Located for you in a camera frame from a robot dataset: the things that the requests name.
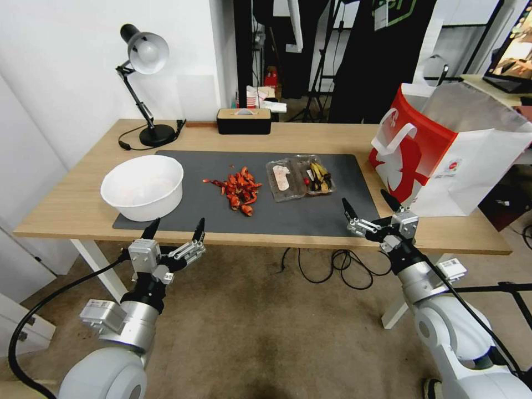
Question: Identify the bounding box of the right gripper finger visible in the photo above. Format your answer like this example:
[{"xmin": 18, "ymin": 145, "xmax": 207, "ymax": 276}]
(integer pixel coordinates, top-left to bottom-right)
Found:
[
  {"xmin": 341, "ymin": 197, "xmax": 390, "ymax": 238},
  {"xmin": 380, "ymin": 189, "xmax": 406, "ymax": 213}
]

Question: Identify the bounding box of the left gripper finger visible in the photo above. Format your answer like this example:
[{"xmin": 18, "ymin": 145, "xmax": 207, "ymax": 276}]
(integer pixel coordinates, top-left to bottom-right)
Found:
[
  {"xmin": 168, "ymin": 217, "xmax": 207, "ymax": 269},
  {"xmin": 140, "ymin": 217, "xmax": 162, "ymax": 243}
]

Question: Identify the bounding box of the red white delivery bag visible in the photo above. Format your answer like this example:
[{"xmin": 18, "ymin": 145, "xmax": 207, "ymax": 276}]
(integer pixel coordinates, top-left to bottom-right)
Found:
[{"xmin": 368, "ymin": 81, "xmax": 532, "ymax": 218}]

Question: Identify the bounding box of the clear disposable takeout box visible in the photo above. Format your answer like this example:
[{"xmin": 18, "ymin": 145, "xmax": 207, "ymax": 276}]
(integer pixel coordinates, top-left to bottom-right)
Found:
[{"xmin": 265, "ymin": 154, "xmax": 339, "ymax": 203}]

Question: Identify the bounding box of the black tissue box wooden lid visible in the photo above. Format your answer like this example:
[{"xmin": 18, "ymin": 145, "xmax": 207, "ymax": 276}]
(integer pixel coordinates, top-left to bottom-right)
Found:
[{"xmin": 216, "ymin": 107, "xmax": 273, "ymax": 136}]

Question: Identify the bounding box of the white round bowl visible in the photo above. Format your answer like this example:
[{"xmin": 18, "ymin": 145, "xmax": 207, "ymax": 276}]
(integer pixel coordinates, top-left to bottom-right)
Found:
[{"xmin": 100, "ymin": 156, "xmax": 185, "ymax": 223}]

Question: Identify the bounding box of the dark grey desk mat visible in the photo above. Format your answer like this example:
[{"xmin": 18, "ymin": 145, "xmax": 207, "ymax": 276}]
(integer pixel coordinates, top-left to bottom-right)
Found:
[{"xmin": 112, "ymin": 150, "xmax": 381, "ymax": 239}]

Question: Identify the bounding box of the red food scrap pile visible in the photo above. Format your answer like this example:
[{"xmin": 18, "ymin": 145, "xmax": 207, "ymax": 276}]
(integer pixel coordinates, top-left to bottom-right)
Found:
[{"xmin": 202, "ymin": 166, "xmax": 264, "ymax": 218}]

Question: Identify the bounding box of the black white desk lamp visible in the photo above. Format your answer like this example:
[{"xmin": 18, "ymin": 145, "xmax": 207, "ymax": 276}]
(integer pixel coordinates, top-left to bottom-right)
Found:
[{"xmin": 115, "ymin": 23, "xmax": 177, "ymax": 147}]

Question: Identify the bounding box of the black banner green logo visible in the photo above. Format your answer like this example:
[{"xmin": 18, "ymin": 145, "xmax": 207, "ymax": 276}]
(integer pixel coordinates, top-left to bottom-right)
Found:
[{"xmin": 331, "ymin": 0, "xmax": 438, "ymax": 124}]

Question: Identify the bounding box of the white cabinet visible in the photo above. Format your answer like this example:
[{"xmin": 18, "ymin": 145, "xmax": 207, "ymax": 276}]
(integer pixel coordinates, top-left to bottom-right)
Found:
[{"xmin": 0, "ymin": 290, "xmax": 57, "ymax": 359}]

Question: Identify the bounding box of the pale wooden side table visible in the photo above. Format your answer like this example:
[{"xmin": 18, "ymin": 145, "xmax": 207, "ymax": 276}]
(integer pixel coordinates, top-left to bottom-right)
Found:
[{"xmin": 460, "ymin": 73, "xmax": 532, "ymax": 110}]

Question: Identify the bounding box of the black tripod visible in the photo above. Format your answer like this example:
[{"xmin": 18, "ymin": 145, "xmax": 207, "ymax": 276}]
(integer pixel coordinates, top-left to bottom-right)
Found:
[{"xmin": 287, "ymin": 0, "xmax": 346, "ymax": 124}]

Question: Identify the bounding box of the red striped paper cup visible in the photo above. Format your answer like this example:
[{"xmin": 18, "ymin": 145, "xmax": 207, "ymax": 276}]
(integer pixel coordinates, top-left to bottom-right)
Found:
[{"xmin": 245, "ymin": 84, "xmax": 261, "ymax": 112}]

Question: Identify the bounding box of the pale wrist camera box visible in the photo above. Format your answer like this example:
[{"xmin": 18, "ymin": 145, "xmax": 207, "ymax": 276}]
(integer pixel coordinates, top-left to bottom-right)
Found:
[
  {"xmin": 390, "ymin": 209, "xmax": 420, "ymax": 242},
  {"xmin": 127, "ymin": 238, "xmax": 162, "ymax": 275}
]

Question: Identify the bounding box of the black floor cable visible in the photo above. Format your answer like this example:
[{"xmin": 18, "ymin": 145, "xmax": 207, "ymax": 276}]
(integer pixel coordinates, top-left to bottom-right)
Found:
[
  {"xmin": 330, "ymin": 248, "xmax": 394, "ymax": 291},
  {"xmin": 280, "ymin": 247, "xmax": 334, "ymax": 284}
]

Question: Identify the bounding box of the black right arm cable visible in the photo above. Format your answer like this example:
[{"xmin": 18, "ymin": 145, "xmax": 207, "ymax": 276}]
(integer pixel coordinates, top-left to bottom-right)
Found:
[{"xmin": 409, "ymin": 245, "xmax": 532, "ymax": 383}]

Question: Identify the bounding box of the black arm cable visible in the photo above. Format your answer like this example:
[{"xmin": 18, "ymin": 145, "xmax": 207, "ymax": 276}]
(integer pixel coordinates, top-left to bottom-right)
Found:
[
  {"xmin": 409, "ymin": 245, "xmax": 532, "ymax": 383},
  {"xmin": 7, "ymin": 248, "xmax": 134, "ymax": 399}
]

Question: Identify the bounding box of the black lamp power cord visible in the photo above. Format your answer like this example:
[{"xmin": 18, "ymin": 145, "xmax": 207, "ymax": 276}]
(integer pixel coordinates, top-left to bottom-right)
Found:
[{"xmin": 117, "ymin": 119, "xmax": 187, "ymax": 151}]

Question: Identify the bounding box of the black metal frame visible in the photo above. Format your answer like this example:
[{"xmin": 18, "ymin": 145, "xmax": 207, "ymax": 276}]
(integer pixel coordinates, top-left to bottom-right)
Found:
[{"xmin": 452, "ymin": 280, "xmax": 532, "ymax": 334}]

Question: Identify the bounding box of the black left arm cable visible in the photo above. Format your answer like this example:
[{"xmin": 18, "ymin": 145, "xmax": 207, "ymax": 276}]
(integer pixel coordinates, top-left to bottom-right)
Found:
[{"xmin": 7, "ymin": 248, "xmax": 134, "ymax": 399}]

